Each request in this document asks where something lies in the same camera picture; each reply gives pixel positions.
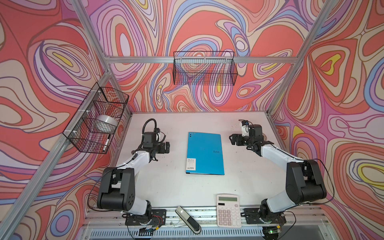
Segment blue file folder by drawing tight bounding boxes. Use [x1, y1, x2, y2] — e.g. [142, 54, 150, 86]
[186, 132, 225, 176]

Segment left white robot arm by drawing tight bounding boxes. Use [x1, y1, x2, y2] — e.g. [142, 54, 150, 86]
[97, 118, 170, 218]

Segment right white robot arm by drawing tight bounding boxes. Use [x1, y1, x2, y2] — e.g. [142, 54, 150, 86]
[229, 120, 327, 222]

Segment marker pen in basket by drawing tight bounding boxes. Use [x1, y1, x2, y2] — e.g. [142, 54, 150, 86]
[102, 135, 111, 153]

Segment white desk calculator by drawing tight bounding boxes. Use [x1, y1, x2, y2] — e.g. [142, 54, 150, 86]
[217, 194, 242, 229]

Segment grey black stapler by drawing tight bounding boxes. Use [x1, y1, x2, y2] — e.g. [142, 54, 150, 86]
[175, 206, 202, 235]

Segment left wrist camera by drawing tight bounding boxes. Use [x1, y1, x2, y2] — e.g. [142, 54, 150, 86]
[154, 128, 166, 143]

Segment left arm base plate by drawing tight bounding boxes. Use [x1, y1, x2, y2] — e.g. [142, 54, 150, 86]
[122, 209, 167, 227]

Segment black wire basket left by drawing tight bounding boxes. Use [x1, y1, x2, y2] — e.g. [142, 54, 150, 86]
[63, 83, 129, 154]

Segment black wire basket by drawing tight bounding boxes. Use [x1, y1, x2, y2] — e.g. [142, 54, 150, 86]
[63, 83, 129, 154]
[173, 51, 238, 86]

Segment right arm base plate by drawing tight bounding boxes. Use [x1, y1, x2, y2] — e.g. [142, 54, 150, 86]
[242, 208, 287, 225]

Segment black wire basket back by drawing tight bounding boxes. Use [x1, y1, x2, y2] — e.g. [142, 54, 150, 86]
[173, 51, 238, 86]

